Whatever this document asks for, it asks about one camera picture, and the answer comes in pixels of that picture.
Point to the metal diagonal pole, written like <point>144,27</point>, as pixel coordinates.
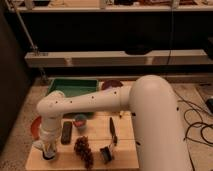
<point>33,46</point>

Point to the small metal cup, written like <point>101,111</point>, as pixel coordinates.
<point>49,155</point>

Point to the dark rectangular block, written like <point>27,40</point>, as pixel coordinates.
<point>66,132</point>

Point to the brown grape bunch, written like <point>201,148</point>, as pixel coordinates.
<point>83,150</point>

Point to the white lower shelf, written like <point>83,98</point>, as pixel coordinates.
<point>117,58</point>

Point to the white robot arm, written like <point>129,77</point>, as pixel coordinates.
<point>156,120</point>

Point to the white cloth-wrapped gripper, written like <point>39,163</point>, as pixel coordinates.
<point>49,131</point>

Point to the wooden board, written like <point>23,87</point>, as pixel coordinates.
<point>100,136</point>

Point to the green plastic tray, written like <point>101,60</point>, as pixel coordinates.
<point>73,87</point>

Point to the dark object on shelf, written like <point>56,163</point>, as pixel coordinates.
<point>138,48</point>

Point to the white upper shelf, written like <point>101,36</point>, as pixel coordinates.
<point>108,5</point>

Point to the black handled knife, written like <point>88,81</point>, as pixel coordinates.
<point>113,132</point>

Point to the red bowl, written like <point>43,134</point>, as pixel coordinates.
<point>35,127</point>

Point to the small teal cup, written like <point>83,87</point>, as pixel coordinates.
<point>80,121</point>

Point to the white shelf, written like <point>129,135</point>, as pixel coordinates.
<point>117,58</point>
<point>108,5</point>

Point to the blue-grey towel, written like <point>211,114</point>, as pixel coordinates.
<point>39,145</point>

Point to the maroon bowl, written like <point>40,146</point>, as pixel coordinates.
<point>111,84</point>

